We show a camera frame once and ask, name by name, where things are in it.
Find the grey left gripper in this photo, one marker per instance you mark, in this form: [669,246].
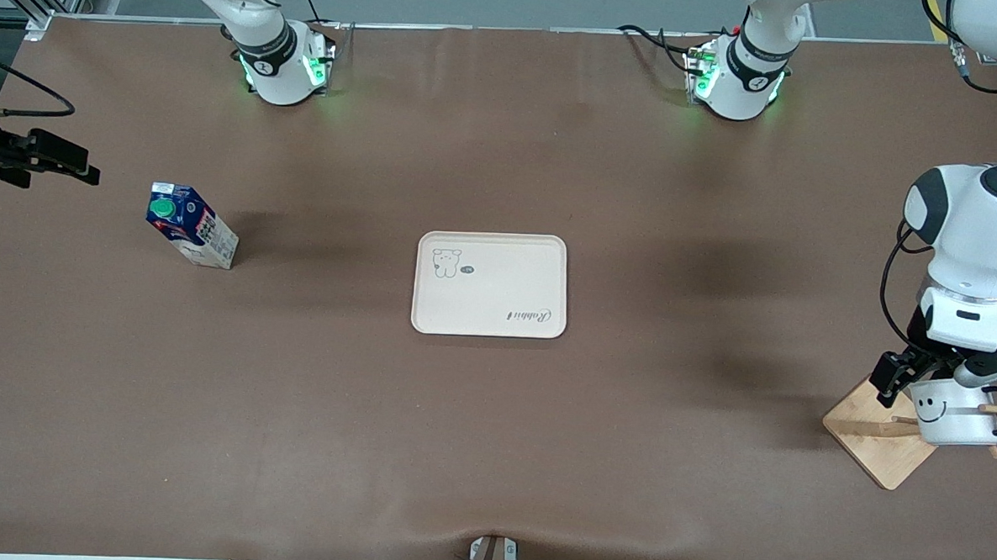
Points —
[916,360]

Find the white smiley face mug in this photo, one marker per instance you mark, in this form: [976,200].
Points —
[959,426]

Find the blue white milk carton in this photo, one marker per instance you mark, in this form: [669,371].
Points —
[202,238]

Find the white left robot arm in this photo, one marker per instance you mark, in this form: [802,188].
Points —
[975,242]

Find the beige rabbit print tray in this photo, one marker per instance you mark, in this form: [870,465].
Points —
[498,297]

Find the wooden mug tree stand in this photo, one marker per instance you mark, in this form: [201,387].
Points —
[870,439]

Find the brown table cover sheet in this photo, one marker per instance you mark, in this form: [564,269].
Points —
[491,448]

